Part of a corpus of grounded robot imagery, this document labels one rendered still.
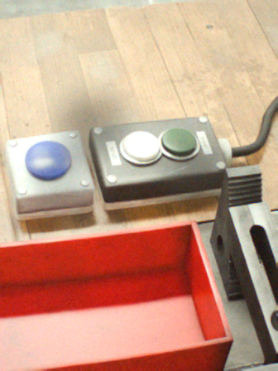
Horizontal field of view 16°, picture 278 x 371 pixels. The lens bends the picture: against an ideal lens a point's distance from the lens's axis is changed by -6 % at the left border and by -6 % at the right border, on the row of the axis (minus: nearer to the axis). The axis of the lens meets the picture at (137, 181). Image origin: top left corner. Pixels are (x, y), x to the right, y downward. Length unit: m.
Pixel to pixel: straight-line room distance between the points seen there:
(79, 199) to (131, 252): 0.08
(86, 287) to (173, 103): 0.23
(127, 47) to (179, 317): 0.32
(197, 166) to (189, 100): 0.11
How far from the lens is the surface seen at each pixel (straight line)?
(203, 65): 1.01
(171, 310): 0.81
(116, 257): 0.81
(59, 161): 0.86
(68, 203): 0.86
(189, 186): 0.88
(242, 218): 0.79
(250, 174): 0.80
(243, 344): 0.81
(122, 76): 0.99
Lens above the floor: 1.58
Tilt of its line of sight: 49 degrees down
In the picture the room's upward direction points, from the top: 7 degrees clockwise
